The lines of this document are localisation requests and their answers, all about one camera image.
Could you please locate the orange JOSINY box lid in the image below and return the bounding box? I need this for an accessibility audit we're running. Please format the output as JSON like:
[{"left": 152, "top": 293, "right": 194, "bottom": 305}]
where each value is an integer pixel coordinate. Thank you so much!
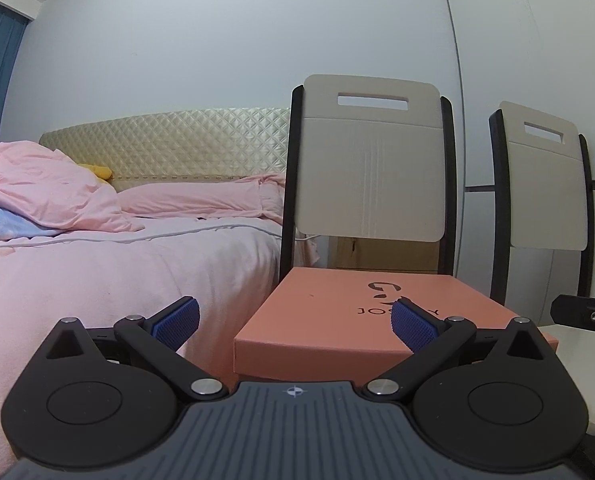
[{"left": 232, "top": 265, "right": 561, "bottom": 384}]

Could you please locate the wooden bedside drawer cabinet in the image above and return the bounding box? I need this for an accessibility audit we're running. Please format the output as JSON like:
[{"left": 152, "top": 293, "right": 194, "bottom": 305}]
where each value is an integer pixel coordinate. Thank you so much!
[{"left": 328, "top": 237, "right": 439, "bottom": 274}]

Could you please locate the pink bed with bedding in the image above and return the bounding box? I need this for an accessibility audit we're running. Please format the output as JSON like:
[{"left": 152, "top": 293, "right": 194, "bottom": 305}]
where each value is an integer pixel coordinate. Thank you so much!
[{"left": 0, "top": 141, "right": 281, "bottom": 474}]

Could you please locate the right beige folding chair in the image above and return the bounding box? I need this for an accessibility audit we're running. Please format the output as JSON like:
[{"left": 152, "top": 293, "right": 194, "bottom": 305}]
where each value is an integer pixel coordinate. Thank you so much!
[{"left": 489, "top": 101, "right": 595, "bottom": 436}]

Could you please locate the beige folding chair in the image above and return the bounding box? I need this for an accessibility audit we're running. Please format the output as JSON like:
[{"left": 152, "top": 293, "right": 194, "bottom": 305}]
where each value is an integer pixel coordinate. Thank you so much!
[
  {"left": 280, "top": 74, "right": 458, "bottom": 276},
  {"left": 489, "top": 101, "right": 595, "bottom": 436}
]

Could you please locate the yellow plush on bed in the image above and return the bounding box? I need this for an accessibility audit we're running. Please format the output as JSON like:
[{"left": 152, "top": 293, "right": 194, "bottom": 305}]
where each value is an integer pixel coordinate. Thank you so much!
[{"left": 80, "top": 164, "right": 113, "bottom": 182}]

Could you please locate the pink pillow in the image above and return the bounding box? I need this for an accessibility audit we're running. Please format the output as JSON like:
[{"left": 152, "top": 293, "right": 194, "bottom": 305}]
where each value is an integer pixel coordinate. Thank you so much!
[{"left": 118, "top": 174, "right": 285, "bottom": 224}]

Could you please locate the beige quilted headboard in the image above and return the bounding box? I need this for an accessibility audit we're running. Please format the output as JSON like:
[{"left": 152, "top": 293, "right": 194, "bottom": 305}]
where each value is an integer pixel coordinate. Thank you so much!
[{"left": 39, "top": 107, "right": 290, "bottom": 191}]

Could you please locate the left beige folding chair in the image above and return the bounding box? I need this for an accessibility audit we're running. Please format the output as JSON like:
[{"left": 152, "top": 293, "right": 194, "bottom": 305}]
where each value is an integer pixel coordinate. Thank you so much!
[{"left": 280, "top": 74, "right": 458, "bottom": 276}]

